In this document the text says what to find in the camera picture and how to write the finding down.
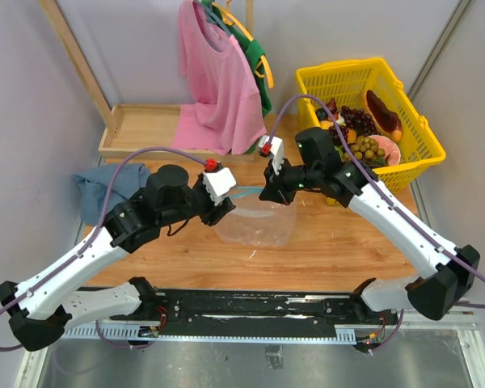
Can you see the green longan bunch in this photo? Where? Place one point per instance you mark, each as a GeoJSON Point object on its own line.
{"type": "Point", "coordinates": [369, 152]}

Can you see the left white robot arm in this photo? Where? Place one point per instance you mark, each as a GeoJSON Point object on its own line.
{"type": "Point", "coordinates": [44, 307]}

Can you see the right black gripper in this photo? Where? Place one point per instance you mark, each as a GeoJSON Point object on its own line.
{"type": "Point", "coordinates": [274, 188]}

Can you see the watermelon slice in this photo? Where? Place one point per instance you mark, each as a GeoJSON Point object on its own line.
{"type": "Point", "coordinates": [388, 149]}

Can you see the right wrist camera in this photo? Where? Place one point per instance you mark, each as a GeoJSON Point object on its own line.
{"type": "Point", "coordinates": [272, 148]}

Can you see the wooden rack frame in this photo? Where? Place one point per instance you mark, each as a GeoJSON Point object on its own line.
{"type": "Point", "coordinates": [126, 54]}

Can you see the clear zip top bag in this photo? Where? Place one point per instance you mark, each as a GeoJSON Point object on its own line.
{"type": "Point", "coordinates": [256, 223]}

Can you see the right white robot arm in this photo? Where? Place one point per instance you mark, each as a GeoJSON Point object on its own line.
{"type": "Point", "coordinates": [440, 281]}

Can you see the wooden tray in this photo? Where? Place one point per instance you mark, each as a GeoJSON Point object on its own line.
{"type": "Point", "coordinates": [139, 126]}

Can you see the pink t-shirt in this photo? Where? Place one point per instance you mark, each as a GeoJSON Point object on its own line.
{"type": "Point", "coordinates": [189, 135]}

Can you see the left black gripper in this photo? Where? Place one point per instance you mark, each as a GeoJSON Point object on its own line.
{"type": "Point", "coordinates": [215, 212]}

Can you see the yellow clothes hanger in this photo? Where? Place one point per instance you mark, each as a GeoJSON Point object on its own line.
{"type": "Point", "coordinates": [262, 68]}

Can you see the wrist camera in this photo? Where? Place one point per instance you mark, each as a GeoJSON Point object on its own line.
{"type": "Point", "coordinates": [218, 180]}
{"type": "Point", "coordinates": [272, 148]}

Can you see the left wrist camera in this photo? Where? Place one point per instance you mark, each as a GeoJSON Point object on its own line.
{"type": "Point", "coordinates": [218, 180]}

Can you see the yellow plastic basket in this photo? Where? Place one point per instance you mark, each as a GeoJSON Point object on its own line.
{"type": "Point", "coordinates": [346, 81]}

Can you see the dark red fig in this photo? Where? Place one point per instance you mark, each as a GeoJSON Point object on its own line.
{"type": "Point", "coordinates": [331, 106]}

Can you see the brown sweet potato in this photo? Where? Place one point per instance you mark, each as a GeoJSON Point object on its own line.
{"type": "Point", "coordinates": [386, 121]}

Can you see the dark purple grape bunch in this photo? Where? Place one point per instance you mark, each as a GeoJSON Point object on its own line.
{"type": "Point", "coordinates": [359, 120]}

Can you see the green t-shirt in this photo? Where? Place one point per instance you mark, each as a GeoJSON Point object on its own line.
{"type": "Point", "coordinates": [233, 100]}

